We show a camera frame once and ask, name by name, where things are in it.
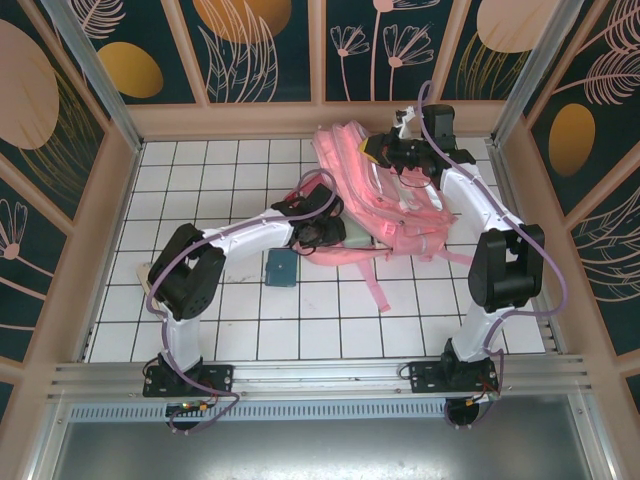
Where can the grey metal sheet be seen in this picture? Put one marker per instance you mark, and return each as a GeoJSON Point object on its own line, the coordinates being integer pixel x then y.
{"type": "Point", "coordinates": [320, 450]}

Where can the pink backpack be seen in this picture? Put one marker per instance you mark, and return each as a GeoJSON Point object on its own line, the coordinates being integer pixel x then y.
{"type": "Point", "coordinates": [390, 200]}

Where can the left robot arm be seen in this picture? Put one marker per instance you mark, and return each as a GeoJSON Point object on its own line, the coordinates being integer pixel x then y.
{"type": "Point", "coordinates": [185, 270]}

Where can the small teal notebook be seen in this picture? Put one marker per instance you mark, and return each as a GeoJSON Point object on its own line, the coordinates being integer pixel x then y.
{"type": "Point", "coordinates": [281, 269]}

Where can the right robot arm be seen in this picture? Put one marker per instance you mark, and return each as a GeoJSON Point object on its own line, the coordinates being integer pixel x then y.
{"type": "Point", "coordinates": [505, 270]}

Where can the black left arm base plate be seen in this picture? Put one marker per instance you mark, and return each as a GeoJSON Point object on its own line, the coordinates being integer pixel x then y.
{"type": "Point", "coordinates": [220, 377]}

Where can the green pencil case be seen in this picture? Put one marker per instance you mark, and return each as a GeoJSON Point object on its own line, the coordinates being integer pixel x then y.
{"type": "Point", "coordinates": [360, 235]}

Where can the aluminium mounting rail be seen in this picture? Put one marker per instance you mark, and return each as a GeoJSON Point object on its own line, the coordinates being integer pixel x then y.
{"type": "Point", "coordinates": [320, 380]}

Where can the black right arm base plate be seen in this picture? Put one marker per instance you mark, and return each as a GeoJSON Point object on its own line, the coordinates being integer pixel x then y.
{"type": "Point", "coordinates": [425, 377]}

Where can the aluminium corner post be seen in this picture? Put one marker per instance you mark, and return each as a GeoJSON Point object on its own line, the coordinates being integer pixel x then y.
{"type": "Point", "coordinates": [102, 80]}
{"type": "Point", "coordinates": [530, 70]}

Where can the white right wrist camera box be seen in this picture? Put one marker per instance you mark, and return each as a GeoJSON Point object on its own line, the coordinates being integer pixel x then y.
{"type": "Point", "coordinates": [402, 125]}

